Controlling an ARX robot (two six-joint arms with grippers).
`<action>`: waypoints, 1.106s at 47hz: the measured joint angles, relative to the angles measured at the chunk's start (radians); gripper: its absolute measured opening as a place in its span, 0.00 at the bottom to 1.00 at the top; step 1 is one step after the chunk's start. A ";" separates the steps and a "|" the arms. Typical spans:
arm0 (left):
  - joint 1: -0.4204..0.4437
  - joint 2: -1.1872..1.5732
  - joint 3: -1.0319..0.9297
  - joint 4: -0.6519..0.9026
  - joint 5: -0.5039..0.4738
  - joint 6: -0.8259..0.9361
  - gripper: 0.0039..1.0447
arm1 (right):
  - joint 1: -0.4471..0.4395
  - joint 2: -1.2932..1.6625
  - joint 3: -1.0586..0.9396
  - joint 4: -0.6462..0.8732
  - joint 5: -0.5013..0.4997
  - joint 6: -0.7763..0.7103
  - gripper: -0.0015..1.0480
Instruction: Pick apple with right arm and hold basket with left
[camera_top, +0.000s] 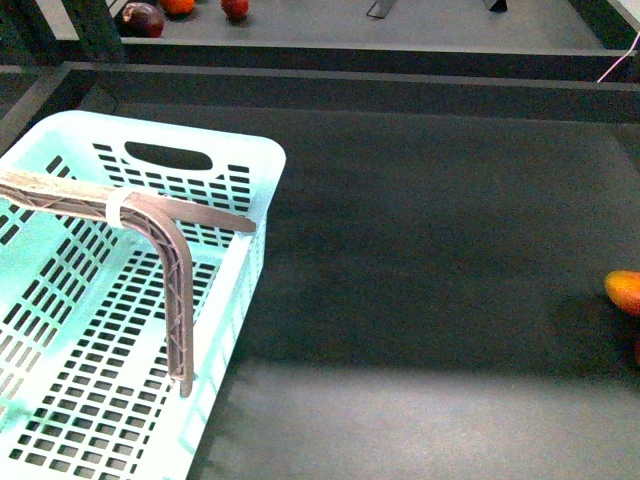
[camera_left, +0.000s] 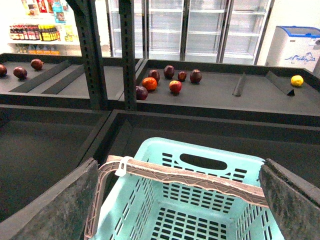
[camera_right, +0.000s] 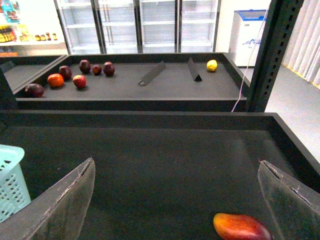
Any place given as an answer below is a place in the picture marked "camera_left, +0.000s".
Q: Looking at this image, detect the small red apple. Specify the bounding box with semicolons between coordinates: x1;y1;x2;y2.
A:
177;71;187;82

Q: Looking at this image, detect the grocery shelf with bottles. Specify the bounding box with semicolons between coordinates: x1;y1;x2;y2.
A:
0;0;81;56

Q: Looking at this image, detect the dark fruit far left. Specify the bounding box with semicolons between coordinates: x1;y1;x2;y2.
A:
0;64;7;77

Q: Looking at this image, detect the white chest freezer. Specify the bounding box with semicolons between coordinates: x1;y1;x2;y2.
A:
265;26;320;72

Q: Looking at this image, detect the dark red apple right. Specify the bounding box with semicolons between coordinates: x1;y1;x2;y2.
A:
190;69;202;84

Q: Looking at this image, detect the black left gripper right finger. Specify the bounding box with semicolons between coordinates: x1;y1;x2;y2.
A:
259;158;320;240

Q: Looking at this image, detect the dark red apple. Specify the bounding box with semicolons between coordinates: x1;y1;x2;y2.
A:
190;69;202;84
163;65;175;79
148;69;160;83

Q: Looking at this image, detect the dark red apple middle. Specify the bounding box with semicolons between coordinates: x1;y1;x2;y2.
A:
163;65;175;79

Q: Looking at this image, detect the black tray divider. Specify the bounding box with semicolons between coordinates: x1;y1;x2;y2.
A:
265;71;295;97
232;72;247;97

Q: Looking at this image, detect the black tray divider right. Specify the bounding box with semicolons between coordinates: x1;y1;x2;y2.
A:
265;71;295;97

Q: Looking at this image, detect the grey basket handle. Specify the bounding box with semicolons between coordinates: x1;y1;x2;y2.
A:
84;155;269;240

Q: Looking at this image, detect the black metal shelf post left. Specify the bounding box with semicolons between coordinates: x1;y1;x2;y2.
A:
66;0;108;110

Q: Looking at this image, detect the white plastic tag clip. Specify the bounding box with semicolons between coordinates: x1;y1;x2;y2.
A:
114;156;133;177

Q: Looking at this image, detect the glass door refrigerator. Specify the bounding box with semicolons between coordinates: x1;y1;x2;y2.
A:
106;0;275;66

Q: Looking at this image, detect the black upper left tray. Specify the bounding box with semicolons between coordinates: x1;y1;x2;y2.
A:
0;52;145;110

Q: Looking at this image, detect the dark red apple left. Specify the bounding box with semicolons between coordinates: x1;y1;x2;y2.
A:
148;69;160;83

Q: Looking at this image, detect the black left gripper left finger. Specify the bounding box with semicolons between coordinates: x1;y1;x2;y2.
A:
0;158;98;240

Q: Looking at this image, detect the light blue plastic basket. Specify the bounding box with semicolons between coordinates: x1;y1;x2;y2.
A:
94;137;283;240

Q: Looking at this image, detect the black tray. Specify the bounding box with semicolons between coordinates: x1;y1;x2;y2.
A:
79;109;320;188
0;104;109;221
0;52;145;110
118;59;320;127

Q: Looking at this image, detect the dark purple fruit front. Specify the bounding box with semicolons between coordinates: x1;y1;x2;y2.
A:
135;86;148;101

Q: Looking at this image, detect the red yellow apple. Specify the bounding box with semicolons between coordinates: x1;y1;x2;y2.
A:
169;80;182;94

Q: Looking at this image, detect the yellow lemon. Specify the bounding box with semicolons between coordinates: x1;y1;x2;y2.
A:
290;75;304;87

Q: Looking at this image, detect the black metal shelf post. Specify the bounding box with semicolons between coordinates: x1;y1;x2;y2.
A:
118;0;137;111
66;0;108;110

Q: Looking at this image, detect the orange red mango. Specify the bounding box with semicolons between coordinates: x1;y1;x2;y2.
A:
142;77;158;92

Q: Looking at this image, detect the black lower right tray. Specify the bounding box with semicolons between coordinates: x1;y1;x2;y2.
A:
79;109;320;188

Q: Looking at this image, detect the black lower left tray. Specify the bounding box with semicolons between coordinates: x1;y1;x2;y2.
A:
0;104;109;221

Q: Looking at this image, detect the black upper right tray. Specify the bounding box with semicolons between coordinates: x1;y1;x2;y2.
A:
118;59;320;127

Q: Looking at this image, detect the dark fruit left back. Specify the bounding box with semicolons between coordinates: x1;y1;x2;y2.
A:
30;58;44;71

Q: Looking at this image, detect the dark fruit left tray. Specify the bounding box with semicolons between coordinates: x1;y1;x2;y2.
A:
13;66;28;80

